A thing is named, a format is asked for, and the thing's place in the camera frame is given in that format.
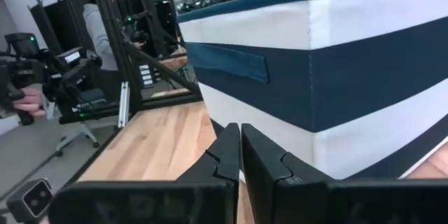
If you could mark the person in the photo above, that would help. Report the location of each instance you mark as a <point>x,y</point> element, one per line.
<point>99,35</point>

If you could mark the office chair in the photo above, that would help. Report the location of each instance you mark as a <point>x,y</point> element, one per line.
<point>78,133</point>

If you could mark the black room divider panels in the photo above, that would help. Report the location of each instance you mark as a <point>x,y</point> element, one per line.
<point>56,21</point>

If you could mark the background black robot arm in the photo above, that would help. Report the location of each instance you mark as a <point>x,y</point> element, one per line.
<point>138,31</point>

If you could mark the person's hand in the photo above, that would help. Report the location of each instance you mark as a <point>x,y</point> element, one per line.
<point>29,103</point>

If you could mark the black background station frame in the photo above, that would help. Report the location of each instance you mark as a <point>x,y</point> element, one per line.
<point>154,10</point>

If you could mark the small black camera box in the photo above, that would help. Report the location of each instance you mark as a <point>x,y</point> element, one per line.
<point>29,199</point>

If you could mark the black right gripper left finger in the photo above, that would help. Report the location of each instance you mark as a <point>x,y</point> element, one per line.
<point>147,203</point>

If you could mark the silver aluminium bar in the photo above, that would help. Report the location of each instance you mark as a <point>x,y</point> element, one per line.
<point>123,105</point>

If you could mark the black panel with white labels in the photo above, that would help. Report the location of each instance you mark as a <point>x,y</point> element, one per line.
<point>146,75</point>

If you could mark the navy white striped fabric bin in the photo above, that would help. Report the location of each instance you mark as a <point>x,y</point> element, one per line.
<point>350,77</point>

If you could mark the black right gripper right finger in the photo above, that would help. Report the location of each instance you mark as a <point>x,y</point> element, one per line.
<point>350,203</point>

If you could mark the black metal table frame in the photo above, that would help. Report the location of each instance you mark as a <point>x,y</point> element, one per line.
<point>115,42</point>

